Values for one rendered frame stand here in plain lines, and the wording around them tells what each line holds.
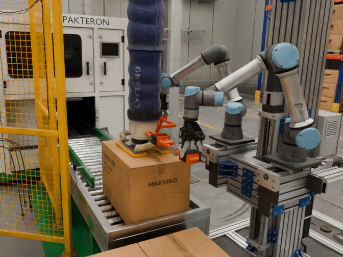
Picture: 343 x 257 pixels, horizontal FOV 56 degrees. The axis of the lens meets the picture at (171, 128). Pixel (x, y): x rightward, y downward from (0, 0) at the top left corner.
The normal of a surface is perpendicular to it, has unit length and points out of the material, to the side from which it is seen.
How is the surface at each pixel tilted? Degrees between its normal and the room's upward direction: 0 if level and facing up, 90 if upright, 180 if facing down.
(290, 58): 83
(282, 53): 83
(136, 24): 75
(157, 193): 90
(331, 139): 90
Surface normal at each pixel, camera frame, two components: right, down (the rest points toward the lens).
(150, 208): 0.47, 0.22
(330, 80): -0.84, 0.13
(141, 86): -0.15, -0.11
